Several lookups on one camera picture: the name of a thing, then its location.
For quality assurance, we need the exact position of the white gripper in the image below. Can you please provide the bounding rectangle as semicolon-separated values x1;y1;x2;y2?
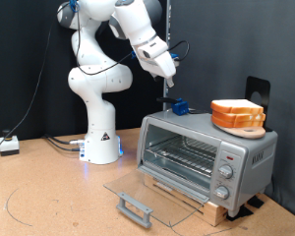
141;49;180;89

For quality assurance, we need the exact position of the black foam pad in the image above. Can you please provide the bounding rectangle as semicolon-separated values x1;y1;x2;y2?
225;205;255;222
246;195;266;209

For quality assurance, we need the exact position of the silver oven knob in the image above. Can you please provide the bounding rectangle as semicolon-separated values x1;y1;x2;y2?
218;163;235;180
213;185;231;201

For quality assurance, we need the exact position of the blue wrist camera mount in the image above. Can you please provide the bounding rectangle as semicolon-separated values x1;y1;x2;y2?
168;52;181;63

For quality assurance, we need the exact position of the black spatula with blue block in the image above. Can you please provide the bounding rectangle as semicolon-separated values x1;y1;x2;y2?
156;96;198;117

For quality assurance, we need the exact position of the silver toaster oven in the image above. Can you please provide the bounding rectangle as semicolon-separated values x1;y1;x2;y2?
136;109;279;218

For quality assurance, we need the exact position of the glass oven door with handle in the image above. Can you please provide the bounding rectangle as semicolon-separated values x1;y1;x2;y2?
103;165;211;229

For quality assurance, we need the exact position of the black base cable silver connector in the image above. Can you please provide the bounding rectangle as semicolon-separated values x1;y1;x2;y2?
43;134;87;147

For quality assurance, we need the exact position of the vertical aluminium pole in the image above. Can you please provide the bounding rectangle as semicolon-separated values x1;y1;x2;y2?
161;0;172;111

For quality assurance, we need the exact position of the wire oven rack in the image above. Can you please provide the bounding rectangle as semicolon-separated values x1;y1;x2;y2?
145;135;219;178

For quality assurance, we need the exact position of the wooden slatted block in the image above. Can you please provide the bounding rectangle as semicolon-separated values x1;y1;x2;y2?
143;171;228;228

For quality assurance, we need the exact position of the emergency stop button box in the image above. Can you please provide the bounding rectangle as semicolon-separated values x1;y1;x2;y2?
0;129;21;157

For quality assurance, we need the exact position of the black metal bookend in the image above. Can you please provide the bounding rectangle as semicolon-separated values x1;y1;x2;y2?
245;76;275;133

